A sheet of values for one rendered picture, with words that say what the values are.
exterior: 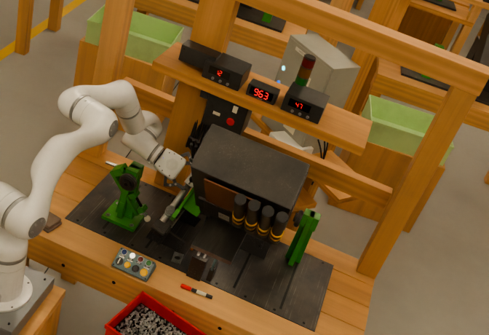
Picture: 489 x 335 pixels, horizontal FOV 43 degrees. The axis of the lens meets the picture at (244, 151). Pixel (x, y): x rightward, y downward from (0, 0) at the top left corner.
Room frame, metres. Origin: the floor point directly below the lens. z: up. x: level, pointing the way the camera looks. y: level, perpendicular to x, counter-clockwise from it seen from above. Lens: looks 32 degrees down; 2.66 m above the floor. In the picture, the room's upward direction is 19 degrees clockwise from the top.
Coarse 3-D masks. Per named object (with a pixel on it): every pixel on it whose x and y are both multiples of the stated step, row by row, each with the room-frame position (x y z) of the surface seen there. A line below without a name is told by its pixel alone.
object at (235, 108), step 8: (216, 96) 2.16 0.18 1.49; (208, 104) 2.16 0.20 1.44; (216, 104) 2.15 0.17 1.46; (224, 104) 2.15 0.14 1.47; (232, 104) 2.15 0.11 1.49; (208, 112) 2.16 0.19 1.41; (216, 112) 2.15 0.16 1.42; (224, 112) 2.15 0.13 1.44; (232, 112) 2.14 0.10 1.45; (240, 112) 2.14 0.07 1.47; (248, 112) 2.16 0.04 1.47; (208, 120) 2.16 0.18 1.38; (216, 120) 2.15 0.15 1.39; (224, 120) 2.15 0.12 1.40; (232, 120) 2.14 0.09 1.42; (240, 120) 2.14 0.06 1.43; (248, 120) 2.23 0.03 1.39; (232, 128) 2.14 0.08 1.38; (240, 128) 2.14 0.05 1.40
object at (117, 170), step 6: (114, 168) 1.98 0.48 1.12; (120, 168) 1.96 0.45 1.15; (126, 168) 1.99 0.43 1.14; (114, 174) 1.96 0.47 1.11; (120, 174) 1.95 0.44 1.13; (114, 180) 1.95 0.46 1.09; (120, 186) 1.95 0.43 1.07; (132, 192) 1.95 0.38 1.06; (138, 192) 1.98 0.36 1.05; (132, 198) 1.95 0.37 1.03; (132, 204) 1.95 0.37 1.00; (138, 204) 1.96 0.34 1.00; (144, 204) 1.98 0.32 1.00; (132, 210) 1.94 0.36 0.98; (138, 210) 1.95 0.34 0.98; (144, 210) 1.95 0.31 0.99
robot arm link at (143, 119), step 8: (144, 112) 2.02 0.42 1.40; (120, 120) 1.87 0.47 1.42; (128, 120) 1.86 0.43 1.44; (136, 120) 1.88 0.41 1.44; (144, 120) 1.95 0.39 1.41; (152, 120) 2.00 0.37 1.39; (128, 128) 1.89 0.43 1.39; (136, 128) 1.90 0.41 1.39; (144, 128) 1.94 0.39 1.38; (152, 128) 2.05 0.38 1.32; (160, 128) 2.07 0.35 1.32
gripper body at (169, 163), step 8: (168, 152) 2.01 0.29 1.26; (160, 160) 1.98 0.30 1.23; (168, 160) 1.99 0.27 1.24; (176, 160) 2.00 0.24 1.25; (184, 160) 2.01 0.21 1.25; (160, 168) 1.96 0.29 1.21; (168, 168) 1.97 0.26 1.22; (176, 168) 1.98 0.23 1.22; (168, 176) 1.95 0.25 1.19; (176, 176) 1.99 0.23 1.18
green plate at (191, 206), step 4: (192, 188) 1.88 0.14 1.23; (192, 192) 1.88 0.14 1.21; (188, 196) 1.88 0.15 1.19; (192, 196) 1.89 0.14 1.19; (184, 200) 1.88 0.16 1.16; (188, 200) 1.89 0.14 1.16; (192, 200) 1.89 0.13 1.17; (180, 204) 1.88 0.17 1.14; (184, 204) 1.88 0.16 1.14; (188, 204) 1.89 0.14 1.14; (192, 204) 1.89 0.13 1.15; (180, 208) 1.88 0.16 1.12; (184, 208) 1.89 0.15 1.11; (188, 208) 1.89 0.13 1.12; (192, 208) 1.89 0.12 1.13; (196, 208) 1.89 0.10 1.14; (192, 212) 1.89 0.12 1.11; (196, 212) 1.89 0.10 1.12; (200, 212) 1.88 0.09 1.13; (196, 216) 1.88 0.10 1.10
